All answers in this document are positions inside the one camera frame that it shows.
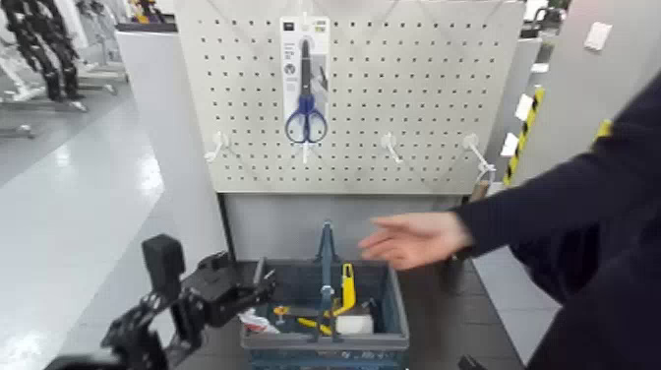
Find yellow handled tool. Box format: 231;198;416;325
296;316;334;338

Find red and white glue tube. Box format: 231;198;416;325
239;308;280;335

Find black humanoid robot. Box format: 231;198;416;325
0;0;87;102

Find black pegboard stand post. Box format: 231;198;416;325
217;193;239;262

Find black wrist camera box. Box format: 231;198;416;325
142;233;186;302

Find person arm in navy sleeve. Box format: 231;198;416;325
453;72;661;370

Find blue scissors on card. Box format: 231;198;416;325
279;15;331;146

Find white paper sheet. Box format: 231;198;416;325
584;21;614;52

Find person bare hand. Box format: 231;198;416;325
357;212;474;272

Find white rectangular block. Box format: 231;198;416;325
335;313;375;336

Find teal crate with grey rim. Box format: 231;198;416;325
238;220;411;370

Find yellow red background object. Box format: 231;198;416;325
128;0;166;25

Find black yellow striped post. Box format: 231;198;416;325
503;87;547;187

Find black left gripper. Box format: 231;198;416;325
180;251;277;329

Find yellow utility knife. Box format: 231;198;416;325
332;262;359;318

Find light perforated pegboard panel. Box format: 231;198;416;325
172;0;527;197

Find brown handled hanging tool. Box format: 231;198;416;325
468;164;496;204

